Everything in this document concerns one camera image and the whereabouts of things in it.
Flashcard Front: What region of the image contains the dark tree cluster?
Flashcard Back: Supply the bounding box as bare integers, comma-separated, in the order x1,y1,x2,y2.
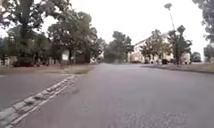
103,30,135,65

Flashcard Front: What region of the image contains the grey asphalt road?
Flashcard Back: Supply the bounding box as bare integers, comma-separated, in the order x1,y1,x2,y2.
11,63,214,128

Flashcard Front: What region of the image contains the group of large trees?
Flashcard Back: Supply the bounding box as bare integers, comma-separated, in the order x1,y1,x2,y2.
0,0,108,68

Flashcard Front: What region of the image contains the large tree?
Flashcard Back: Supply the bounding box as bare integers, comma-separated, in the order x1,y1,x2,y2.
192,0,214,64

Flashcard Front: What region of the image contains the street lamp pole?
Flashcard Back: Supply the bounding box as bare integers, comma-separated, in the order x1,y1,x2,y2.
163,2,179,65

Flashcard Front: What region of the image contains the grass verge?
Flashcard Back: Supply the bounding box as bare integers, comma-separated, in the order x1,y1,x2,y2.
140,62,214,75

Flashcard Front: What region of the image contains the dry grass patch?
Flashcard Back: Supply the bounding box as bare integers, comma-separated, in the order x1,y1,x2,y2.
0,64,96,76

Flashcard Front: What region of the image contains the cobblestone kerb strip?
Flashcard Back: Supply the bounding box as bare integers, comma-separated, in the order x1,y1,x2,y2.
0,73,79,128

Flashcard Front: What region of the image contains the grey asphalt side path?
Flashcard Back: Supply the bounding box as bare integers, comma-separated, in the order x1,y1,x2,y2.
0,72,71,113

